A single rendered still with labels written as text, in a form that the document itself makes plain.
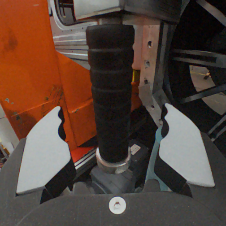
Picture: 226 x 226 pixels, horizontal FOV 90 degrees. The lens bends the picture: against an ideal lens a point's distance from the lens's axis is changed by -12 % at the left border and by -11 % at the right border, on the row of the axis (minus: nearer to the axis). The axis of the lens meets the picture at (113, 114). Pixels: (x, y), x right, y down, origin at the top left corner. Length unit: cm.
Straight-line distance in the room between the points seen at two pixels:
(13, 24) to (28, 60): 8
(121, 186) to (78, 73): 43
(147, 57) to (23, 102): 32
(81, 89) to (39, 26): 22
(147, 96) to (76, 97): 23
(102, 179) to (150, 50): 48
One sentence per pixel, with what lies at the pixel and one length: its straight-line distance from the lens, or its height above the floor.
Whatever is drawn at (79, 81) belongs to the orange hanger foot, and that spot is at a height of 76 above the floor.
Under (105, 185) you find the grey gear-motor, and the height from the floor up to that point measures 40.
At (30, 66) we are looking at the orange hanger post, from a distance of 35.
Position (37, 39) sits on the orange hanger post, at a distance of 35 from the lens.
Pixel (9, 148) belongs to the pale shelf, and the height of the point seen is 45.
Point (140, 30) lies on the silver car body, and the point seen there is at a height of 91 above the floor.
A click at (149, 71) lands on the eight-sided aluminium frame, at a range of 33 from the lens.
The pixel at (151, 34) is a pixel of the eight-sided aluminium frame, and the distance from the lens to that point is 32.
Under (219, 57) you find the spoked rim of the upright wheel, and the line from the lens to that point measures 39.
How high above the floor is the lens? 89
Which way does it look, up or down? 33 degrees down
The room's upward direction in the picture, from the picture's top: 1 degrees counter-clockwise
